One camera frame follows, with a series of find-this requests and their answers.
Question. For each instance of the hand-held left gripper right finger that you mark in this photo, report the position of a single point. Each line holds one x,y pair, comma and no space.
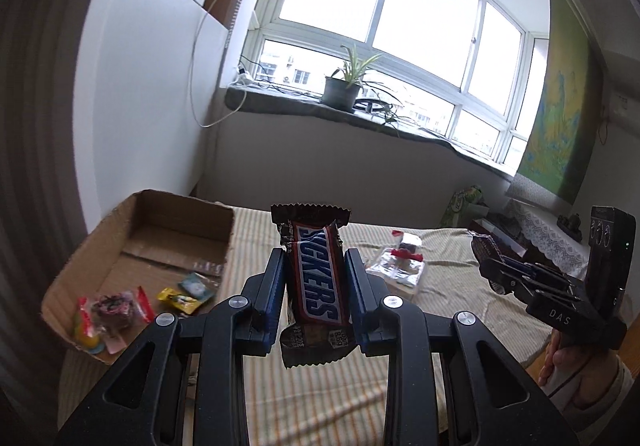
356,301

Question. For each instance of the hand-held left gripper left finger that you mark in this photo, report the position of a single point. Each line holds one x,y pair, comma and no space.
275,301

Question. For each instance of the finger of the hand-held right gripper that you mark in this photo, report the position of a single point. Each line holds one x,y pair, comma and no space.
510,281
540,272

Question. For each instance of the white framed window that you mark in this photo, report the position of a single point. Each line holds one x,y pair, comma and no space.
425,0

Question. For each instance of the clear red-trimmed snack bag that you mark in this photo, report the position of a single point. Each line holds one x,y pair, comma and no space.
407,246
115,308

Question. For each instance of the green printed bag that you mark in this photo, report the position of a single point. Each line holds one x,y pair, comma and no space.
462,206

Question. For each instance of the person's right hand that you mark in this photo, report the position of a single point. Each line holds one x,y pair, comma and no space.
575,371

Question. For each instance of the brown cardboard box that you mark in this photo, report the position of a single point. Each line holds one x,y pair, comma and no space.
150,236

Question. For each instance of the green landscape wall poster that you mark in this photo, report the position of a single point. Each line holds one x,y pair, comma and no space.
560,100

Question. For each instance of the green snack packet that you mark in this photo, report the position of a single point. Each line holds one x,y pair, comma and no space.
195,286

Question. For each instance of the bagged sliced bread loaf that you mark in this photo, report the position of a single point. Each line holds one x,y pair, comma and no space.
395,278

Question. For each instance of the striped bed sheet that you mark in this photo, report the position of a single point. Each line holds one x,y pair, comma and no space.
450,251

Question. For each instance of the yellow egg candy packet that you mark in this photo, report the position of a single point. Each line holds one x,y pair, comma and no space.
87,336

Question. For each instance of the white wardrobe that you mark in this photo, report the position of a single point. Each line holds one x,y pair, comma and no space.
140,75

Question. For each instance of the yellow snack packet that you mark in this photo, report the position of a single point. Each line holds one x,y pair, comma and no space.
172,298

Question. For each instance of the white lace cloth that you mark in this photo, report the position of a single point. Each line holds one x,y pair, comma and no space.
550,231

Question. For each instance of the potted spider plant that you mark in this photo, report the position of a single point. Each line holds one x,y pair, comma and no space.
340,90

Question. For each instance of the chocolate bar with white sticker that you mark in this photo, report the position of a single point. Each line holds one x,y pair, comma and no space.
312,276

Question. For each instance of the white power strip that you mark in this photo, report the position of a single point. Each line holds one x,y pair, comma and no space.
242,75

